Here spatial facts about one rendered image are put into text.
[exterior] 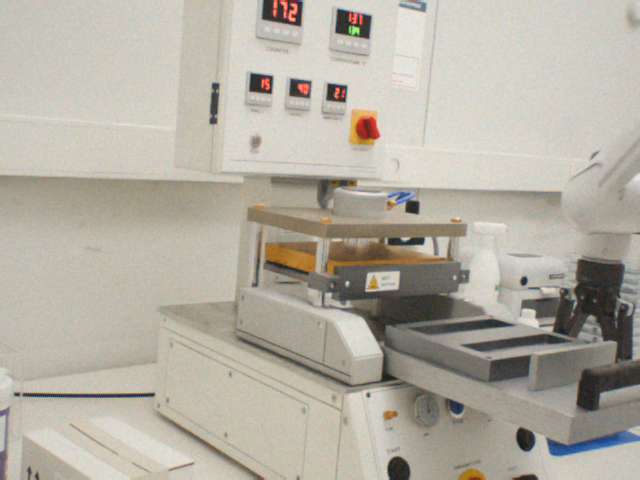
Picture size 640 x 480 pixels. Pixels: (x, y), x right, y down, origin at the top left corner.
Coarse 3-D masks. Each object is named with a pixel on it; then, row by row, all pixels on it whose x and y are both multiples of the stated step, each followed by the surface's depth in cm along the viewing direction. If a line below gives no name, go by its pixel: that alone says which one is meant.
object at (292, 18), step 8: (272, 0) 123; (280, 0) 124; (272, 8) 123; (280, 8) 124; (288, 8) 125; (296, 8) 126; (272, 16) 123; (280, 16) 124; (288, 16) 125; (296, 16) 126
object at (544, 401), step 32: (384, 352) 104; (544, 352) 92; (576, 352) 95; (608, 352) 99; (416, 384) 100; (448, 384) 96; (480, 384) 92; (512, 384) 93; (544, 384) 92; (576, 384) 95; (512, 416) 89; (544, 416) 86; (576, 416) 84; (608, 416) 88
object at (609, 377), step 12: (636, 360) 92; (588, 372) 86; (600, 372) 86; (612, 372) 87; (624, 372) 88; (636, 372) 90; (588, 384) 86; (600, 384) 86; (612, 384) 87; (624, 384) 89; (636, 384) 90; (588, 396) 86; (588, 408) 86
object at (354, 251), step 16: (352, 240) 122; (368, 240) 123; (272, 256) 123; (288, 256) 120; (304, 256) 117; (336, 256) 116; (352, 256) 117; (368, 256) 118; (384, 256) 120; (400, 256) 121; (416, 256) 123; (432, 256) 124; (288, 272) 120; (304, 272) 117
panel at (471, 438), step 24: (408, 384) 106; (384, 408) 102; (408, 408) 105; (384, 432) 101; (408, 432) 104; (432, 432) 106; (456, 432) 109; (480, 432) 111; (504, 432) 114; (384, 456) 100; (408, 456) 103; (432, 456) 105; (456, 456) 107; (480, 456) 110; (504, 456) 113; (528, 456) 115
